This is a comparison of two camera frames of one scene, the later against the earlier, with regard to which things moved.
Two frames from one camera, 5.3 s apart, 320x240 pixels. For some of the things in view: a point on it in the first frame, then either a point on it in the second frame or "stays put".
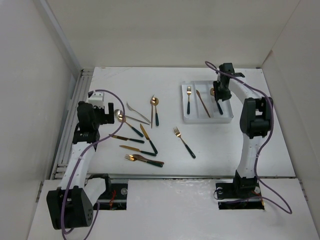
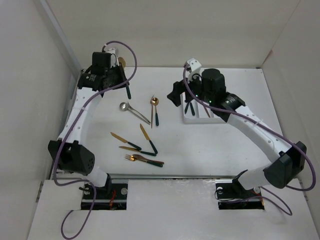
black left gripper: (107, 118) -> (119, 68)
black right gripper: (219, 95) -> (178, 88)
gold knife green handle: (146, 135) stays put
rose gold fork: (151, 101) stays put
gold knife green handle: (143, 152) stays put
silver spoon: (118, 112) -> (125, 106)
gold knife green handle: (129, 139) -> (124, 140)
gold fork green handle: (178, 134) -> (192, 109)
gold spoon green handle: (155, 101) stays put
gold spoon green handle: (120, 118) -> (128, 92)
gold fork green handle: (133, 158) stays put
